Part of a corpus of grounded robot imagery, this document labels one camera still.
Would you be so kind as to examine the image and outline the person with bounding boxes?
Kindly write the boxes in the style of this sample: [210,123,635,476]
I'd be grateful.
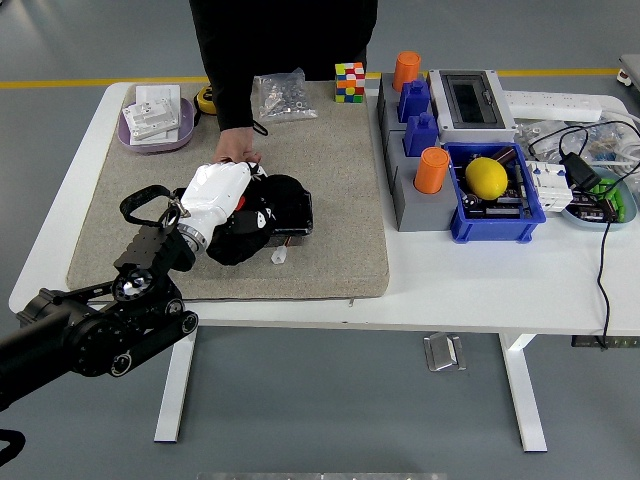
[188,0,379,84]

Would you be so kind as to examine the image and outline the green plastic connectors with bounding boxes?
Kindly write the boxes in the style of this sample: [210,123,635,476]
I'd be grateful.
[587,177,629,221]

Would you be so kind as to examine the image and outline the orange cylinder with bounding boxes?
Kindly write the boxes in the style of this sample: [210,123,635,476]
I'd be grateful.
[392,50,422,93]
[413,146,451,195]

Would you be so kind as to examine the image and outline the grey-brown mat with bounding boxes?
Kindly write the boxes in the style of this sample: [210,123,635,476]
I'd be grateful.
[66,79,391,304]

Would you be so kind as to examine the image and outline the white table leg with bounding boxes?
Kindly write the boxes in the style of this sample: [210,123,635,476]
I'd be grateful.
[497,332,549,454]
[153,324,199,444]

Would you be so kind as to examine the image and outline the light blue dish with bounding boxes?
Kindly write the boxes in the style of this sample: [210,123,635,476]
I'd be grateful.
[559,167,639,232]

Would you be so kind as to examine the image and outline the table control box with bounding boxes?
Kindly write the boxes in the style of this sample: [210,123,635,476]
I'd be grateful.
[571,334,640,350]

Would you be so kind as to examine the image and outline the white power strip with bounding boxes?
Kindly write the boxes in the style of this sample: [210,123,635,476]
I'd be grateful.
[502,89,604,124]

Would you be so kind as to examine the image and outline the clear plastic bags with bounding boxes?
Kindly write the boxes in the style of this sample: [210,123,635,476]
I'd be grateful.
[514,117,640,169]

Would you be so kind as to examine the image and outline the metal screwdriver bit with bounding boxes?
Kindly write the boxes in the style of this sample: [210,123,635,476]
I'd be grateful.
[513,163,531,219]

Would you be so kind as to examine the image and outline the white circuit breaker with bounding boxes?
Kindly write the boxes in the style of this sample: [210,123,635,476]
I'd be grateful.
[524,159,574,212]

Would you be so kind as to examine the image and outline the silver floor socket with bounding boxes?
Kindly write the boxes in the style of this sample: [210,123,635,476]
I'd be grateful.
[422,332,467,373]

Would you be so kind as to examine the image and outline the person's right hand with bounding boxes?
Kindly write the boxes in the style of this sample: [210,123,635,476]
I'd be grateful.
[211,124,263,166]

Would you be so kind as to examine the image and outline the black power adapter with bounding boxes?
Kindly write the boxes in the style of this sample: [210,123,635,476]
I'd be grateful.
[558,152,602,191]

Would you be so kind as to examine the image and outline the yellow lemon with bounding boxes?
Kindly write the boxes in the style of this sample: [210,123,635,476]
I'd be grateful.
[464,156,509,201]

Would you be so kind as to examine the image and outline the white cart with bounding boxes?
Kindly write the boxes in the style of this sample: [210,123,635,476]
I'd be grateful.
[615,52,640,96]

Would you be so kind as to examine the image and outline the blue plastic block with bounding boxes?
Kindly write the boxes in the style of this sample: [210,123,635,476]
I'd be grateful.
[397,78,432,124]
[403,112,441,159]

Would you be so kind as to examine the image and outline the purple oval tray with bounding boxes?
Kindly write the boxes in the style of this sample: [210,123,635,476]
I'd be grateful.
[116,97,196,154]

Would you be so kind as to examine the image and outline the black rectangular panel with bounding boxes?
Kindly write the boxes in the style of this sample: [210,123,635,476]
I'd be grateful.
[172,179,315,250]

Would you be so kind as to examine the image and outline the yellow tape measure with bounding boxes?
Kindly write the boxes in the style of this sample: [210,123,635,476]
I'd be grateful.
[192,84,217,116]

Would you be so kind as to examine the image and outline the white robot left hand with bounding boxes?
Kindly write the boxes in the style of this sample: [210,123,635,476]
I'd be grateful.
[178,159,279,236]

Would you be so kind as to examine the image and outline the white cable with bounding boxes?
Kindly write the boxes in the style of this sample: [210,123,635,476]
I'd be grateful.
[597,107,640,174]

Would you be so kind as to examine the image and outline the white plug with wires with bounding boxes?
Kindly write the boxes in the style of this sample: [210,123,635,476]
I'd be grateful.
[269,237,295,266]

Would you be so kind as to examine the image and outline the colourful puzzle cube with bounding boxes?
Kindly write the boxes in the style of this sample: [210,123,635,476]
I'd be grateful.
[333,61,365,104]

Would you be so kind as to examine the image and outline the blue plastic bin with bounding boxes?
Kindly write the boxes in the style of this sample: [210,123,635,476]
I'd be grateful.
[442,141,547,244]

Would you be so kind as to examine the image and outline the white square plate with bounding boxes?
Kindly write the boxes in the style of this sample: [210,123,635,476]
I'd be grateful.
[130,83,182,147]

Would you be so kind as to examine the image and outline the black rag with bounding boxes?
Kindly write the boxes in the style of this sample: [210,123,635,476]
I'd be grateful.
[205,173,306,267]

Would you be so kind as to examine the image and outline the clear bag of screws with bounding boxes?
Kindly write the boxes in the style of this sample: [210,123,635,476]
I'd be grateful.
[252,67,319,124]

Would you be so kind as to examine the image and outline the black power cable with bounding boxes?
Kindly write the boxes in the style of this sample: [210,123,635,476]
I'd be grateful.
[527,115,640,351]

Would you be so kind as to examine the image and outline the white electrical distribution box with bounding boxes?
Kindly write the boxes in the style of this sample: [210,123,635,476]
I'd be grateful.
[427,68,519,145]

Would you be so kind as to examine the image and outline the silver metal block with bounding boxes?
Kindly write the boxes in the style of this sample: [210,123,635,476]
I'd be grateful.
[121,98,180,141]

